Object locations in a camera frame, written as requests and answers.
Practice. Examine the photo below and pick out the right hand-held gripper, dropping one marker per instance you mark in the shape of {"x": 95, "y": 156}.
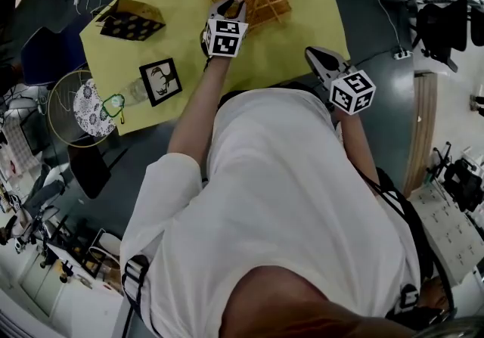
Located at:
{"x": 351, "y": 90}

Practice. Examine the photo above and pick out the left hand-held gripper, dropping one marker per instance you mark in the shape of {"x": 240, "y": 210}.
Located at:
{"x": 225, "y": 38}

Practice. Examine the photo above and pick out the person's left forearm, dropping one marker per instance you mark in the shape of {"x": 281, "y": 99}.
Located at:
{"x": 193, "y": 117}

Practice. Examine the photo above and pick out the person's right forearm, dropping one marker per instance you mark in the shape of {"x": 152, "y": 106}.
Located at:
{"x": 359, "y": 147}

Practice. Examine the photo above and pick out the yellow tablecloth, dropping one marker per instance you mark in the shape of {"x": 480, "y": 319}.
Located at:
{"x": 189, "y": 7}

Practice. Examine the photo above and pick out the white power strip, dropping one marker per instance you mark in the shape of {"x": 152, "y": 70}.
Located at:
{"x": 402, "y": 53}

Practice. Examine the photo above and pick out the black gift bag gold dots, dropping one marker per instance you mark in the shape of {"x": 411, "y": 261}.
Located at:
{"x": 132, "y": 24}

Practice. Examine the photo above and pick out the black office chair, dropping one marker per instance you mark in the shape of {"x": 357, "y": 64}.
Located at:
{"x": 442, "y": 26}

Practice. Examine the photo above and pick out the clear plastic bottle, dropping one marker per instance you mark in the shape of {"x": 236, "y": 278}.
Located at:
{"x": 134, "y": 90}

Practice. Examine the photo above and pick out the person's white shirt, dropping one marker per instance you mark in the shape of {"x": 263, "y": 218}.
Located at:
{"x": 283, "y": 196}

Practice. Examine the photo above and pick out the yellow pen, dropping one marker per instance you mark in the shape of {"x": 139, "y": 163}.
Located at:
{"x": 123, "y": 119}

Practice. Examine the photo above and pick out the floral round cushion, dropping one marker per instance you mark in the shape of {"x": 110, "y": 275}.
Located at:
{"x": 89, "y": 109}

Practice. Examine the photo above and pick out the blue chair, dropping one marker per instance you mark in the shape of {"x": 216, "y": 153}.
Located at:
{"x": 49, "y": 56}

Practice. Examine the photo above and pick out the black waist pack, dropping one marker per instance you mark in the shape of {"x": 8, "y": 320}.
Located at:
{"x": 416, "y": 317}

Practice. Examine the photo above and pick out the black deer picture frame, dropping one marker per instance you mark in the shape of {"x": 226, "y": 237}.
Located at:
{"x": 160, "y": 81}

